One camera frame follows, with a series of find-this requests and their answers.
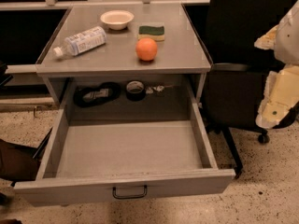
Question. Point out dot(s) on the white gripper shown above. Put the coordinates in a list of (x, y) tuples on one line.
[(288, 39)]

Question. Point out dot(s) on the orange fruit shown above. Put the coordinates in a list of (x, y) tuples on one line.
[(146, 49)]

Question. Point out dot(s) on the grey open top drawer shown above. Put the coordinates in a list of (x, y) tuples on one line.
[(126, 144)]

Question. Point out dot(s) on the black office chair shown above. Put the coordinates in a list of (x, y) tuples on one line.
[(234, 86)]

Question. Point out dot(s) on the small crumpled foil pieces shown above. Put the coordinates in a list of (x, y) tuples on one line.
[(153, 89)]

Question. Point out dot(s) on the green and yellow sponge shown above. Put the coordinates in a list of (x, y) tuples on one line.
[(153, 32)]

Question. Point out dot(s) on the black tape roll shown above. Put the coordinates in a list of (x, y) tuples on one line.
[(135, 90)]

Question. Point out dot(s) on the grey metal cabinet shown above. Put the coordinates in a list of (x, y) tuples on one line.
[(180, 59)]

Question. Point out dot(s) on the white bowl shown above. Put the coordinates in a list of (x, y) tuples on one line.
[(117, 19)]

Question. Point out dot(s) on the clear plastic water bottle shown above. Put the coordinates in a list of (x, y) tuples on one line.
[(79, 43)]

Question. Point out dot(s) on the black drawer handle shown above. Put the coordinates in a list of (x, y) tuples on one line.
[(127, 193)]

